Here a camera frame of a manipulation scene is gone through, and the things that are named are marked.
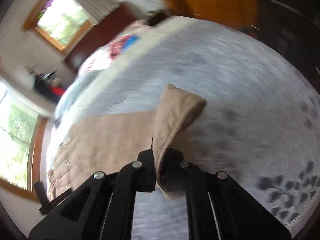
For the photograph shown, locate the wood framed side window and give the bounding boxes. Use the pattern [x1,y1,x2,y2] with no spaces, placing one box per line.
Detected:
[1,81,48,201]

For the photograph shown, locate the blue cloth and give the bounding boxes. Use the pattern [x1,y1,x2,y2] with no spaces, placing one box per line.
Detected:
[121,35,139,52]

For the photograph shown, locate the white pleated rear curtain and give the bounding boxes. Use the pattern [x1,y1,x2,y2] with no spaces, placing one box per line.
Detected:
[62,0,119,26]

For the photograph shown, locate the red patterned cloth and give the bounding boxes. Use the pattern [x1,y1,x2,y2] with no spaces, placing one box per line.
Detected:
[110,35,131,60]

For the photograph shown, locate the hanging dark and red clothes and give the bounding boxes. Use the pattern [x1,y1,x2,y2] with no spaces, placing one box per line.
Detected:
[34,71,65,103]

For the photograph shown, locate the grey floral quilted bedspread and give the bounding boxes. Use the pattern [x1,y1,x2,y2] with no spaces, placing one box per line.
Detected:
[47,16,319,239]

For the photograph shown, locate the dark wooden headboard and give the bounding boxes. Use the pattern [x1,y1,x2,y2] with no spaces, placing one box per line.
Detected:
[64,2,137,74]

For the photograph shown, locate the grey pillow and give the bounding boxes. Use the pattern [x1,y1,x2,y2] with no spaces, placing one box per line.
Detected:
[53,70,101,123]

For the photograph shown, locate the wood framed rear window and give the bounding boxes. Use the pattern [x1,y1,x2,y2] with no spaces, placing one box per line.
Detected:
[22,0,93,55]

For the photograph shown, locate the beige quilted jacket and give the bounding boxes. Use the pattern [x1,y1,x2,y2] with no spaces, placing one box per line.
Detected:
[47,84,207,200]

